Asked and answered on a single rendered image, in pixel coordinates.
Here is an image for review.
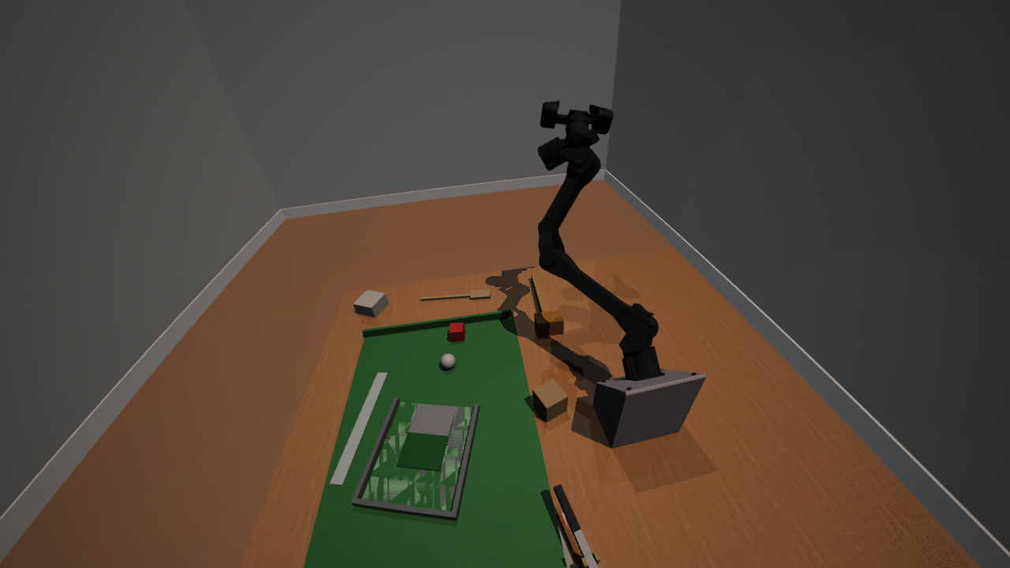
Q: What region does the green putting mat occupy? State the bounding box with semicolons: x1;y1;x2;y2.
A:
304;317;567;568

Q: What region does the grey flat bar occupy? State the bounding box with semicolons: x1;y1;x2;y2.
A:
330;372;387;485

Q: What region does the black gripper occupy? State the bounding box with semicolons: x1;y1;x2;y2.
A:
540;100;613;135

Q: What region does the red cube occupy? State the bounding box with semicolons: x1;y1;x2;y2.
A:
449;323;465;342

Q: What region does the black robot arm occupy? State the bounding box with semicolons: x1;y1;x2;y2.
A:
537;122;665;381

